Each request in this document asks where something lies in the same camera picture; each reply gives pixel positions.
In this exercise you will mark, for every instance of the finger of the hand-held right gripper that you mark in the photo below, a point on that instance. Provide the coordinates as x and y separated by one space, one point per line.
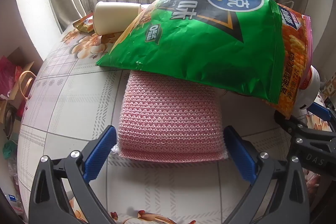
315 150
319 110

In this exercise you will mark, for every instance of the cream paper cup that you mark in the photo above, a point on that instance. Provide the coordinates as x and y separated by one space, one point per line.
115 16

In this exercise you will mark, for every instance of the orange snack bag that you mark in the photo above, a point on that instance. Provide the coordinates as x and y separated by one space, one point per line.
294 61

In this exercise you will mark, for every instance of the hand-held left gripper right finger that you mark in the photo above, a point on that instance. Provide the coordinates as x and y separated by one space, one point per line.
241 155

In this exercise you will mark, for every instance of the white bottle with red cap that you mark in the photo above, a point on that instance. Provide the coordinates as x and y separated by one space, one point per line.
311 87

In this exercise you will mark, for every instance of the green cloth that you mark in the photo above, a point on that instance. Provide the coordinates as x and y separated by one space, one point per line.
9 149

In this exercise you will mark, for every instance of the green snack bag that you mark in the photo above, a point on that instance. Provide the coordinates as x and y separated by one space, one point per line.
197 50

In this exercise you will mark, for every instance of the small orange snack wrapper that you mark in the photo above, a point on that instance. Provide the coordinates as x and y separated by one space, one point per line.
85 24

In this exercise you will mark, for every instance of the pink bag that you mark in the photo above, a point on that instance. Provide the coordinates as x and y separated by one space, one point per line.
6 74

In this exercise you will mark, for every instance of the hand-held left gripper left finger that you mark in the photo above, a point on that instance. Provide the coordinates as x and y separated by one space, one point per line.
101 153

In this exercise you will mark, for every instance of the floral tablecloth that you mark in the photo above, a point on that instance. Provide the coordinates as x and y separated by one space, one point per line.
65 108

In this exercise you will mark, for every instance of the pink mesh sponge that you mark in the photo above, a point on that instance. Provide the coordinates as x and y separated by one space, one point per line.
168 121

